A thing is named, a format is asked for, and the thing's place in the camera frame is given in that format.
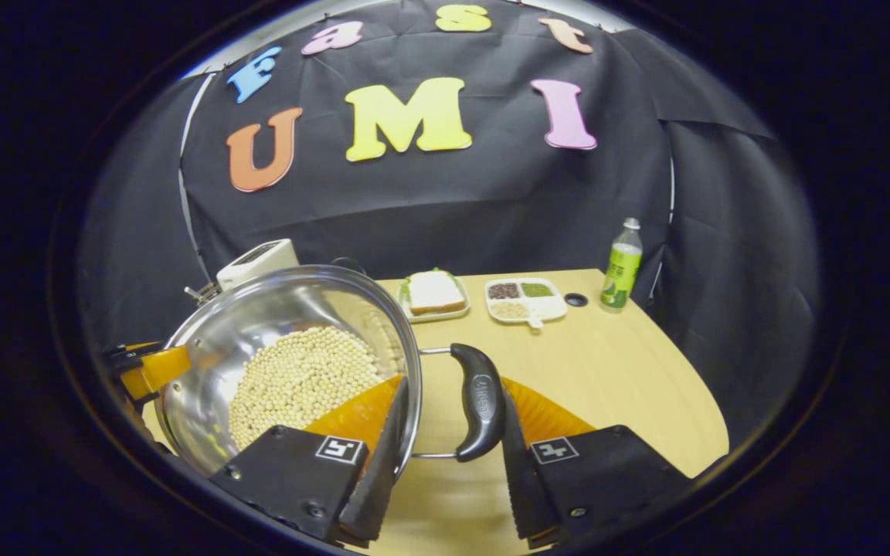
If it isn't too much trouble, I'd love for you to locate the black backdrop cloth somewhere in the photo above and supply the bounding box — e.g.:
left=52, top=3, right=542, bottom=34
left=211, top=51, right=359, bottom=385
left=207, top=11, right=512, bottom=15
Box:
left=78, top=0, right=820, bottom=449

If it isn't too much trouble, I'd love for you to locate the small pale plate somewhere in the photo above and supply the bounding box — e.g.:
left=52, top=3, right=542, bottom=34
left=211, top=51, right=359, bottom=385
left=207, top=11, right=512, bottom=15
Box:
left=399, top=276, right=471, bottom=323

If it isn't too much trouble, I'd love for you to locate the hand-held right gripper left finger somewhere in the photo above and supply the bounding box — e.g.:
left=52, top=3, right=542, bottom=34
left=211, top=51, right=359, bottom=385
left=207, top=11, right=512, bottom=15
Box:
left=209, top=376, right=411, bottom=549

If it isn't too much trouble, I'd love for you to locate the pile of soybeans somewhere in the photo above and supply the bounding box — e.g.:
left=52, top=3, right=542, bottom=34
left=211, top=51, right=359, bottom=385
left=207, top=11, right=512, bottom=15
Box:
left=229, top=325, right=384, bottom=451

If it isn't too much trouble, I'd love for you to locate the sandwich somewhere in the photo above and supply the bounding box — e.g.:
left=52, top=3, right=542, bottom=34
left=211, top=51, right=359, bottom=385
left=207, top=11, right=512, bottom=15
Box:
left=406, top=269, right=467, bottom=316

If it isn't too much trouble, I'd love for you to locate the stainless steel pot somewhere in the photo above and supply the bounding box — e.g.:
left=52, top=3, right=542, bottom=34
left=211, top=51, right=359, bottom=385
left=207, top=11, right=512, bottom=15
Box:
left=155, top=265, right=506, bottom=478

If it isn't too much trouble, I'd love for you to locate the white countertop appliance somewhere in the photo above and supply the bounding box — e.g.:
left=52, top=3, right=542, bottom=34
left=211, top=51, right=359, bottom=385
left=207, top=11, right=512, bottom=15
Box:
left=216, top=239, right=301, bottom=290

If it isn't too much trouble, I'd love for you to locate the green drink bottle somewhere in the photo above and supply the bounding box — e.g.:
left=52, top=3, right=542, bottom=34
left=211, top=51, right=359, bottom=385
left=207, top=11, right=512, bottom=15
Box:
left=600, top=218, right=644, bottom=313

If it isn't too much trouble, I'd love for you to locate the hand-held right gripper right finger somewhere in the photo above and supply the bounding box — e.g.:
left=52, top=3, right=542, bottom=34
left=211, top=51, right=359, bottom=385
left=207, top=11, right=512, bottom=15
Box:
left=501, top=377, right=693, bottom=551

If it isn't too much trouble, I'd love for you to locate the white divided tray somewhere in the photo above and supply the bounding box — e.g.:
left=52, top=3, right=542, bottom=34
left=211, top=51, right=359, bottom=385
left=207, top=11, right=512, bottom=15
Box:
left=484, top=277, right=569, bottom=330

